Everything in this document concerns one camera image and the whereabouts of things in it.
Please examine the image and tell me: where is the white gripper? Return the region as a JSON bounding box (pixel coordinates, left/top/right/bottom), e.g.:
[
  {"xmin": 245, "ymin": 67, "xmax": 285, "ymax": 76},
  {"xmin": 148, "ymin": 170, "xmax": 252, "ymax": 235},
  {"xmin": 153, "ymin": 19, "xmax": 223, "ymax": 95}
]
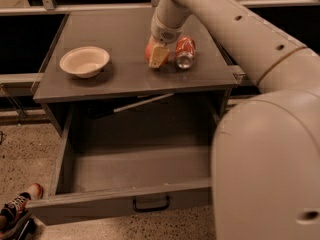
[{"xmin": 148, "ymin": 14, "xmax": 183, "ymax": 69}]

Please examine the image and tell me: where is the red apple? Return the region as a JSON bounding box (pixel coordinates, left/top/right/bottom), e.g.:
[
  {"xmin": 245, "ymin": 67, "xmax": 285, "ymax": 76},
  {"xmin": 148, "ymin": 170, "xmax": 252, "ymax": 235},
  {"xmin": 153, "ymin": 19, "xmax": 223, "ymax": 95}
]
[{"xmin": 145, "ymin": 37, "xmax": 169, "ymax": 69}]

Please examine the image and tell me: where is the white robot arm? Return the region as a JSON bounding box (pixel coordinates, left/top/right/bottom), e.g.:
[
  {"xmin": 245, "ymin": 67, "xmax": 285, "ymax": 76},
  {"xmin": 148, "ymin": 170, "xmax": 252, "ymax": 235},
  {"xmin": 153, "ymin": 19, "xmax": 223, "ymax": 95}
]
[{"xmin": 151, "ymin": 0, "xmax": 320, "ymax": 240}]

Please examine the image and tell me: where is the grey open top drawer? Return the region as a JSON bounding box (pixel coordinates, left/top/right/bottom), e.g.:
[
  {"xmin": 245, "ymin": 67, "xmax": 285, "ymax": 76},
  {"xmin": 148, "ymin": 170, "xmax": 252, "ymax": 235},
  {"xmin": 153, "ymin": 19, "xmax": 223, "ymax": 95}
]
[{"xmin": 28, "ymin": 94, "xmax": 217, "ymax": 225}]

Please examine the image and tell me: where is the red soda can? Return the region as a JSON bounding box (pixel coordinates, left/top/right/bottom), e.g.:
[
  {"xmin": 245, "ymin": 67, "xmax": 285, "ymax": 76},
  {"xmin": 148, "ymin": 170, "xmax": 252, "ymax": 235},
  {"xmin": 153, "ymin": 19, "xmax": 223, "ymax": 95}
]
[{"xmin": 174, "ymin": 37, "xmax": 196, "ymax": 70}]

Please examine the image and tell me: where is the grey cabinet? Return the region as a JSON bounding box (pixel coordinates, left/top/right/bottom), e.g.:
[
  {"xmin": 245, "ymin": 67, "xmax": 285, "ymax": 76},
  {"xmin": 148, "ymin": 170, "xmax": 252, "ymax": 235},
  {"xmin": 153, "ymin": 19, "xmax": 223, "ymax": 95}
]
[{"xmin": 34, "ymin": 7, "xmax": 237, "ymax": 104}]

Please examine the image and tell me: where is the white paper bowl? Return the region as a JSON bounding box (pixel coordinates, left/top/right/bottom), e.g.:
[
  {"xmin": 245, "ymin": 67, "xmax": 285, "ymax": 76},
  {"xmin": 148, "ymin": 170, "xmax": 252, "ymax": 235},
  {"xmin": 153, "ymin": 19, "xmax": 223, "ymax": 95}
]
[{"xmin": 59, "ymin": 46, "xmax": 110, "ymax": 79}]

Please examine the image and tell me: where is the red and white sneaker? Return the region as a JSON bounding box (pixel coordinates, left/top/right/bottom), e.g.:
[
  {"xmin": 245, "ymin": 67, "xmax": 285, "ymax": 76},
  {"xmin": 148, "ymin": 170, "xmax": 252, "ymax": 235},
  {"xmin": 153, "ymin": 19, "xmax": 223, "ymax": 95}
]
[{"xmin": 0, "ymin": 183, "xmax": 43, "ymax": 240}]

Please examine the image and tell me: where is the black drawer handle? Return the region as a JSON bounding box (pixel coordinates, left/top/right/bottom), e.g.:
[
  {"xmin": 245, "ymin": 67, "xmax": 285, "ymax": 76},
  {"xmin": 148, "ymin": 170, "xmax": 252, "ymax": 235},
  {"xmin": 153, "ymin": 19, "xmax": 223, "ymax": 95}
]
[{"xmin": 132, "ymin": 194, "xmax": 170, "ymax": 213}]

